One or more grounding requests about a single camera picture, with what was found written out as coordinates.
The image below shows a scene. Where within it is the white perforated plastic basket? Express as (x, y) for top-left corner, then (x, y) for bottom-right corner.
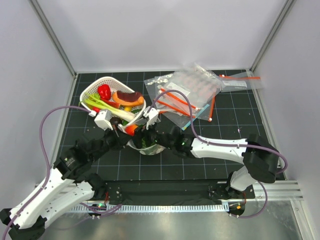
(79, 76), (146, 132)

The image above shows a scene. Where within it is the dark purple round fruit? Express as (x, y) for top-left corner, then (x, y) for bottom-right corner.
(110, 117), (122, 126)

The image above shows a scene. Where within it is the purple cable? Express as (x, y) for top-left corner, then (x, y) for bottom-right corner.
(1, 105), (125, 240)
(149, 89), (290, 220)

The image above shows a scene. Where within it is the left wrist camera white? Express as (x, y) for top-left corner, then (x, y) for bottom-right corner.
(94, 109), (113, 131)

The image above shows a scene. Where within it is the clear dotted zip bag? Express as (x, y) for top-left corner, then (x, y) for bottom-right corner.
(127, 124), (166, 156)

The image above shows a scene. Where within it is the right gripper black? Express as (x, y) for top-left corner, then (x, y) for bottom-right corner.
(129, 117), (174, 151)

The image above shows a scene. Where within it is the left aluminium frame post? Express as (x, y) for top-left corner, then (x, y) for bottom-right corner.
(28, 0), (77, 77)

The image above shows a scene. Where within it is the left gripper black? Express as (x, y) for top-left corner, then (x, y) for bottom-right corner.
(90, 122), (132, 163)

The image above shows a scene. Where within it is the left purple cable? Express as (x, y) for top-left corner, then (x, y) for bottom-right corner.
(1, 105), (125, 240)

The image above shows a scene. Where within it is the pile of zip bags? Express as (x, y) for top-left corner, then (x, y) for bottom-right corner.
(144, 64), (223, 131)

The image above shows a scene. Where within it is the red bell pepper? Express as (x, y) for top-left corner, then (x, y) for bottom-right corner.
(97, 84), (112, 101)

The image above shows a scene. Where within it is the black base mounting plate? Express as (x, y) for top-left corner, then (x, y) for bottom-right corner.
(105, 179), (255, 206)

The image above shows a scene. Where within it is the orange red tomato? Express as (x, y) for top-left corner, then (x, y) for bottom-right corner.
(125, 124), (139, 136)

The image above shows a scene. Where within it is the slotted cable duct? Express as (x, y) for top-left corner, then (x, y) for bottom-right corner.
(67, 203), (229, 214)

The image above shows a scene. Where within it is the green lettuce head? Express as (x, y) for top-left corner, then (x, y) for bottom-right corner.
(141, 137), (155, 149)

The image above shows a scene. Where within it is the red chili pepper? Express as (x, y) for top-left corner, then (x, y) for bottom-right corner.
(92, 107), (100, 113)

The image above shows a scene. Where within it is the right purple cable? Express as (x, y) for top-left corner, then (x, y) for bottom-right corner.
(149, 89), (290, 220)

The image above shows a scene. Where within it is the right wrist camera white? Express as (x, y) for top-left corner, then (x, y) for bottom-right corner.
(142, 106), (159, 130)

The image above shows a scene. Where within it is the yellow pepper piece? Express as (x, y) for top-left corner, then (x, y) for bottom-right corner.
(124, 106), (132, 112)

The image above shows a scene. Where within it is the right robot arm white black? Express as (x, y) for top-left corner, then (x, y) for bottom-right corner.
(129, 126), (279, 200)

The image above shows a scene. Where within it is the flat zip bag red zipper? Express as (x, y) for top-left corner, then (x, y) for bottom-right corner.
(219, 72), (264, 92)

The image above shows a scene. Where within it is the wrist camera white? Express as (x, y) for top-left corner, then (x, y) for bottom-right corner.
(142, 106), (159, 130)
(94, 109), (113, 131)

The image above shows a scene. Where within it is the aluminium frame post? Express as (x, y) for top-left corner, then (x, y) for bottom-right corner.
(249, 0), (296, 72)
(28, 0), (77, 77)

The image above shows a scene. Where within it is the black grid cutting mat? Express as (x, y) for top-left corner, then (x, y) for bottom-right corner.
(51, 67), (287, 181)

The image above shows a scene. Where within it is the dark red sausage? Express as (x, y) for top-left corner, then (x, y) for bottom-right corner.
(116, 91), (142, 103)

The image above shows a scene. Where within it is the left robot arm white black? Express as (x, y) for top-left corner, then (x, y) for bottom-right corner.
(0, 129), (132, 240)

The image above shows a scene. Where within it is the right aluminium frame post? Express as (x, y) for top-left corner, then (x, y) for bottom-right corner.
(249, 0), (296, 72)

